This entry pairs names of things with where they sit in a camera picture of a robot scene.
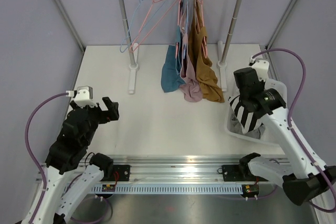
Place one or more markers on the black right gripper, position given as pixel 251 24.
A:
pixel 262 83

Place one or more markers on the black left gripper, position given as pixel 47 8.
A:
pixel 106 115

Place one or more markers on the black white striped tank top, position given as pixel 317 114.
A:
pixel 244 122

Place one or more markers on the grey tank top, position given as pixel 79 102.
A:
pixel 236 128

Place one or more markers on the pink mauve tank top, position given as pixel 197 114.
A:
pixel 191 88

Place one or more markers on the pink hanger of striped top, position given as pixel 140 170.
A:
pixel 135 43

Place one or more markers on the teal blue tank top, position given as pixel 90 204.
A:
pixel 170 75

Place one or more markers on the blue hanger of pink top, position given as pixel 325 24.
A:
pixel 185 37

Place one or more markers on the pink hanger of teal top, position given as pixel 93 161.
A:
pixel 178 30

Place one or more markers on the light blue wire hanger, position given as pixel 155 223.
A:
pixel 127 39

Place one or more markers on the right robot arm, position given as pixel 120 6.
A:
pixel 308 175

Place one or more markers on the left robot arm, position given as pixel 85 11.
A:
pixel 52 204

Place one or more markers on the mustard brown tank top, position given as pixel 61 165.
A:
pixel 202 64

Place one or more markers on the pink hanger of brown top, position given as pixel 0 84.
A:
pixel 203 19

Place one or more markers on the white plastic basket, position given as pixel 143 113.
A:
pixel 263 135

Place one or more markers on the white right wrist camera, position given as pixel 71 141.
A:
pixel 261 66

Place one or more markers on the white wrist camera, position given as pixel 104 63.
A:
pixel 82 96
pixel 261 66

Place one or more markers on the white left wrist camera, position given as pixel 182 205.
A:
pixel 82 96

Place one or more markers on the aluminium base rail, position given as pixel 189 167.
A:
pixel 174 175

